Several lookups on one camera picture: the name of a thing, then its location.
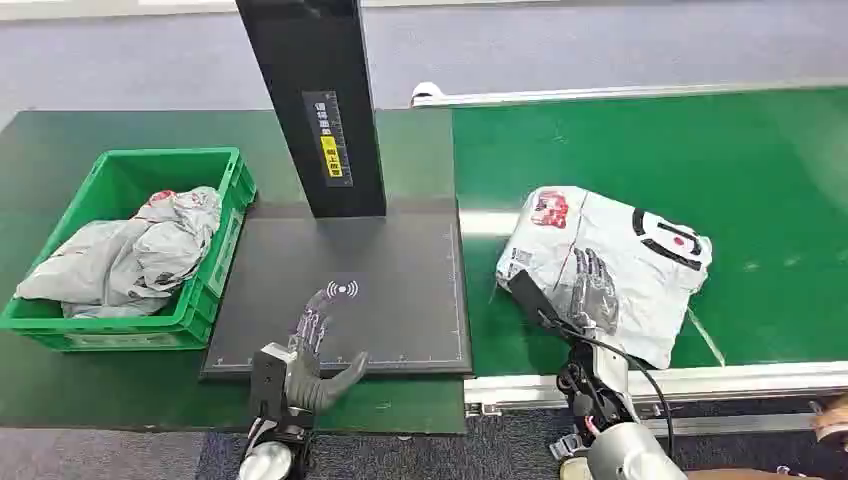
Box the black scanner base plate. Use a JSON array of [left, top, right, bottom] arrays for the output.
[[199, 203, 474, 382]]

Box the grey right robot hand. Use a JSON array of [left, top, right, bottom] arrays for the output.
[[568, 248, 621, 338]]

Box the silver conveyor side rail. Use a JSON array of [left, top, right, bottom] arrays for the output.
[[462, 360, 848, 418], [410, 78, 848, 109]]

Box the person's foot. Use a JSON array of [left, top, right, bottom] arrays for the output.
[[810, 394, 848, 446]]

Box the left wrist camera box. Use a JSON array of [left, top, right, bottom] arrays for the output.
[[249, 342, 297, 423]]

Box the green plastic crate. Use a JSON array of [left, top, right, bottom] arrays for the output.
[[0, 146, 258, 353]]

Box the plain grey parcel bag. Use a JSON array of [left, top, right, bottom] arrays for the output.
[[14, 218, 175, 320]]

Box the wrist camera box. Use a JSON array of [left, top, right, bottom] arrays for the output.
[[249, 342, 297, 423], [507, 269, 566, 330]]

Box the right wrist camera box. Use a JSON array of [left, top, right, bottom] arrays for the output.
[[507, 269, 566, 330]]

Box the white conveyor roller end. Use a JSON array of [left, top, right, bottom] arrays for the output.
[[410, 81, 445, 107]]

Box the grey parcel bag with red print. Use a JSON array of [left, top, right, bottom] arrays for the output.
[[132, 186, 223, 294]]

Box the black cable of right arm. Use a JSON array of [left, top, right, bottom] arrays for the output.
[[537, 312, 676, 460]]

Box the black scanner column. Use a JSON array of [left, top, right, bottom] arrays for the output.
[[235, 0, 388, 221]]

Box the white crate label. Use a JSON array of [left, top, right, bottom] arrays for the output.
[[64, 331, 181, 350], [207, 209, 244, 297]]

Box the grey parcel bag with black print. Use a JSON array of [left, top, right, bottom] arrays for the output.
[[495, 185, 715, 371]]

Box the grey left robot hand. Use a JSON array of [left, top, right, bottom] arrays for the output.
[[286, 288, 370, 414]]

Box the yellow and white column label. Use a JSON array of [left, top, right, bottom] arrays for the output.
[[302, 90, 354, 189]]

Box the green conveyor belt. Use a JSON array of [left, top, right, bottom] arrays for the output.
[[452, 86, 848, 380]]

